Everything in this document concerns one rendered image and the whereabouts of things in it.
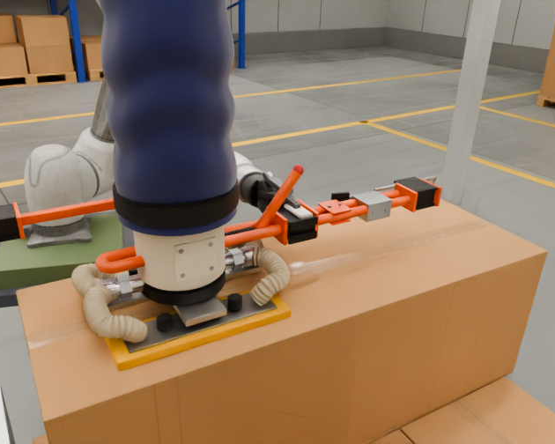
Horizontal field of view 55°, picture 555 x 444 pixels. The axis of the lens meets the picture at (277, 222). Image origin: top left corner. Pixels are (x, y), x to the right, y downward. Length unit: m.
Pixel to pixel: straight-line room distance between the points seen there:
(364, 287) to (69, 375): 0.62
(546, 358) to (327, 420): 1.71
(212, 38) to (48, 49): 7.47
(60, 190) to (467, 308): 1.15
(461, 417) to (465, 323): 0.26
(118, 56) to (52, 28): 7.42
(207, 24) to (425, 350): 0.88
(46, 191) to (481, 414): 1.34
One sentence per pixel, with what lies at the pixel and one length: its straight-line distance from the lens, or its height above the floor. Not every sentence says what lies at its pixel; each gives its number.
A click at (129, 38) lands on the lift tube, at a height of 1.47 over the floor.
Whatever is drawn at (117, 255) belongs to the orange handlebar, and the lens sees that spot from 1.02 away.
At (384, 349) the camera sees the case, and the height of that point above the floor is 0.82.
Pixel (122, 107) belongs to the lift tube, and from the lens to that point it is 0.88.
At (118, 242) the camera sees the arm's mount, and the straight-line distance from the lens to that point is 1.68.
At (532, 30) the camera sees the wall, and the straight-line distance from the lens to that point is 11.27.
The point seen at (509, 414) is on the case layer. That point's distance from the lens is 1.59.
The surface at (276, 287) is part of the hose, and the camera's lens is 1.03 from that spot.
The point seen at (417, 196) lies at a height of 1.10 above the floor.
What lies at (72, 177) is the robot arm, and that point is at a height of 1.00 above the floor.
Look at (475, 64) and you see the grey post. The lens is 3.90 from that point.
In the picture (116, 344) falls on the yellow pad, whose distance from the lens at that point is 0.99.
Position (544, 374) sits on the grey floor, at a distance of 2.69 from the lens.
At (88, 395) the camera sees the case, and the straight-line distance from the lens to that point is 0.94.
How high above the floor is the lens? 1.57
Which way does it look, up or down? 26 degrees down
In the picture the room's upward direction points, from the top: 2 degrees clockwise
